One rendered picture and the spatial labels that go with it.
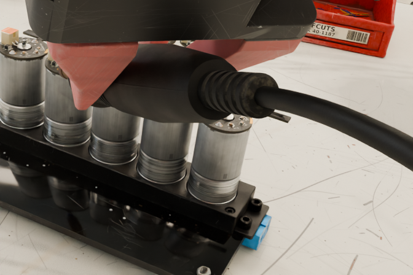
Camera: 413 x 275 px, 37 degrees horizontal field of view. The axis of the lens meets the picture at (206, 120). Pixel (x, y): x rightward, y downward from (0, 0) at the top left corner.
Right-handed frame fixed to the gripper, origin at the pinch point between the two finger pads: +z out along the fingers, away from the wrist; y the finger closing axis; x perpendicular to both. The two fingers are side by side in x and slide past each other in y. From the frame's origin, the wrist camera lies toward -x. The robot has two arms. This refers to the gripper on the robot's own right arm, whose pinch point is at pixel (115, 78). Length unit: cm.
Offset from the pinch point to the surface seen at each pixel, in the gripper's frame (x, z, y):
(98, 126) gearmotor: -3.0, 8.6, -1.5
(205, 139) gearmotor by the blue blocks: -0.2, 5.6, -5.4
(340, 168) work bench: -0.6, 12.1, -16.6
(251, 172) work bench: -1.2, 12.3, -10.8
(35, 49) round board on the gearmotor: -7.8, 8.7, 0.9
